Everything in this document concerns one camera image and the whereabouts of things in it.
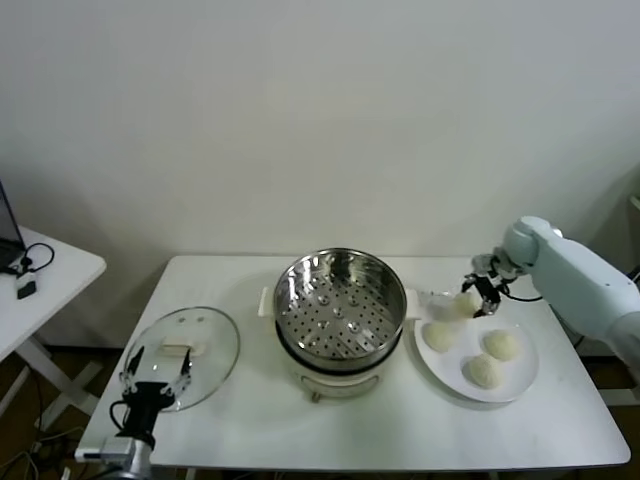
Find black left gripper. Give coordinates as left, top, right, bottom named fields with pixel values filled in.
left=121, top=344, right=195, bottom=437

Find white round plate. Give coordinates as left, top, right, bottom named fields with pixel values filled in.
left=412, top=289, right=541, bottom=404

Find white floor cable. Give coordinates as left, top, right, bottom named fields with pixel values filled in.
left=29, top=424, right=81, bottom=480

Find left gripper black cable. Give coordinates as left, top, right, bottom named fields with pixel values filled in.
left=110, top=399, right=133, bottom=432

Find white electric cooker base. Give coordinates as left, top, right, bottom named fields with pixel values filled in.
left=274, top=327, right=404, bottom=404

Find black laptop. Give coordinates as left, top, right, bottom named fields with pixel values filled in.
left=0, top=177, right=26, bottom=276

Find steel steamer basket white handles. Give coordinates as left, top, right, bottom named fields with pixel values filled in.
left=257, top=247, right=424, bottom=365

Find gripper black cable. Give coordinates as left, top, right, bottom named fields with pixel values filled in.
left=503, top=288, right=545, bottom=303
left=110, top=399, right=133, bottom=432

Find thin black looped cable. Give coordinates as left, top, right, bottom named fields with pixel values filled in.
left=9, top=243, right=56, bottom=277

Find white steamed baozi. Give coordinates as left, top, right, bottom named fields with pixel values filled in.
left=452, top=292, right=481, bottom=320
left=482, top=329, right=521, bottom=362
left=423, top=321, right=459, bottom=354
left=467, top=353, right=506, bottom=389

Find white furniture frame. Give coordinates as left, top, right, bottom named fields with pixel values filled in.
left=597, top=192, right=640, bottom=407

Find white folding side table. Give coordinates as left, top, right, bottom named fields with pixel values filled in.
left=0, top=225, right=108, bottom=436

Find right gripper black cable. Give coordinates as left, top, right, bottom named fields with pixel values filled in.
left=503, top=288, right=545, bottom=303

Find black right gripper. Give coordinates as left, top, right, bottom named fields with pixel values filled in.
left=459, top=264, right=524, bottom=320

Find round glass pot lid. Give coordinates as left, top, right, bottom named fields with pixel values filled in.
left=123, top=306, right=242, bottom=412

